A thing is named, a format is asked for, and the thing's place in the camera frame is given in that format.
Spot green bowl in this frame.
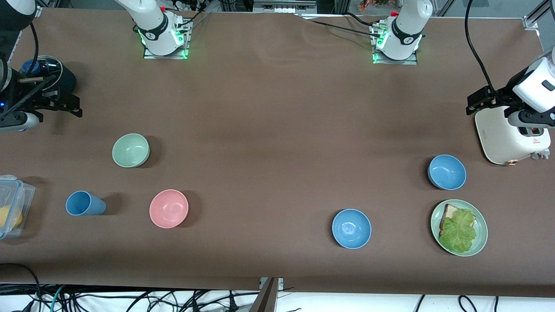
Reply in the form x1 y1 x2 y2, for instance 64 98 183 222
112 133 150 168

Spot clear plastic container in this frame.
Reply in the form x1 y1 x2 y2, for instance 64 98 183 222
0 175 36 240

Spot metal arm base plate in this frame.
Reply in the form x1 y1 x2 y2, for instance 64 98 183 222
143 17 190 60
372 24 419 65

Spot metal bracket post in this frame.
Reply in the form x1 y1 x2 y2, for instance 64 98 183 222
249 277 284 312

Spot glass lid blue knob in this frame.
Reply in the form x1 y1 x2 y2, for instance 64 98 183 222
21 55 63 84

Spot blue bowl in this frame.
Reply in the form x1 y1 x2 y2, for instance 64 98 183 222
332 209 372 250
428 154 467 191

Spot green lettuce leaf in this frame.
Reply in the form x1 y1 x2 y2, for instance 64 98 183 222
439 209 477 254

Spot teal floor cable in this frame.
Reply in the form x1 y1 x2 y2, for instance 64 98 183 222
49 285 66 312

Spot bread slice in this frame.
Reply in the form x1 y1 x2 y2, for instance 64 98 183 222
439 204 477 237

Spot green plate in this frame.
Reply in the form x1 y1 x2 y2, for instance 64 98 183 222
431 199 488 257

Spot yellow lemon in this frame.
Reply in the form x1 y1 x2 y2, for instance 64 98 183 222
0 205 23 230

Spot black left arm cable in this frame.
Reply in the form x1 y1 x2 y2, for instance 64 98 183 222
465 0 499 94

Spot black table cable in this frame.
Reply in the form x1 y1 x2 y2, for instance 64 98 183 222
345 12 379 27
299 17 381 38

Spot blue cup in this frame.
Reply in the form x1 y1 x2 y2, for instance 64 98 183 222
65 191 107 216

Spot pink bowl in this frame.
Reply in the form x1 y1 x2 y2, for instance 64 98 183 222
149 189 189 229

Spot black floor cable loop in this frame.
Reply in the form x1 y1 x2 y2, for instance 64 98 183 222
0 263 42 312

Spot cream toaster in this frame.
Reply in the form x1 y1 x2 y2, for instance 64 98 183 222
475 106 551 166

